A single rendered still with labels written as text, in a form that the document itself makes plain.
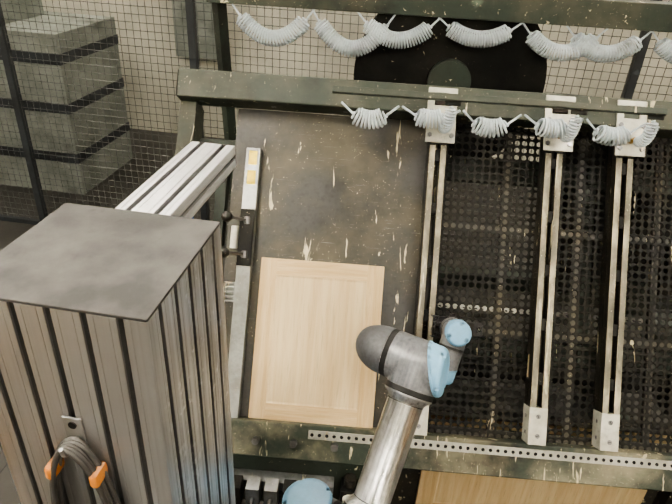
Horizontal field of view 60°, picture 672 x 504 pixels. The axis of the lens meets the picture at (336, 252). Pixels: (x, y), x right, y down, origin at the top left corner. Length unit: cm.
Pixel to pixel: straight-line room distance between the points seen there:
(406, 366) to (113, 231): 74
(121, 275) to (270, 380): 138
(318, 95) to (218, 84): 35
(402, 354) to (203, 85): 123
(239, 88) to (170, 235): 131
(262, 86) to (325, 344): 93
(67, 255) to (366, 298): 137
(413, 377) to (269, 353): 85
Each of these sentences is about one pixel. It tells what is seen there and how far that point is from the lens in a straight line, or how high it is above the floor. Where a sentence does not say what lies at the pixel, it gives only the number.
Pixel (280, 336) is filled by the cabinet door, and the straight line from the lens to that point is 208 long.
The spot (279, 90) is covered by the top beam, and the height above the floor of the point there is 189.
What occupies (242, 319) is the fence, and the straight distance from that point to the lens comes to 207.
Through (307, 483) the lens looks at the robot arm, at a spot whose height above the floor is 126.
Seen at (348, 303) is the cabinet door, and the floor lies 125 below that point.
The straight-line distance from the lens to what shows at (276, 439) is 211.
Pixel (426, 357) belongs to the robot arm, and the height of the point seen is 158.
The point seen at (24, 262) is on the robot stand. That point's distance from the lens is 84.
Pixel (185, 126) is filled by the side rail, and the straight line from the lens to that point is 217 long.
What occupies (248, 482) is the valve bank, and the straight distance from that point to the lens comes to 212.
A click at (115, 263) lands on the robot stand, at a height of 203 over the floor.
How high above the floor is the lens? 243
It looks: 30 degrees down
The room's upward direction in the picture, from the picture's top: 3 degrees clockwise
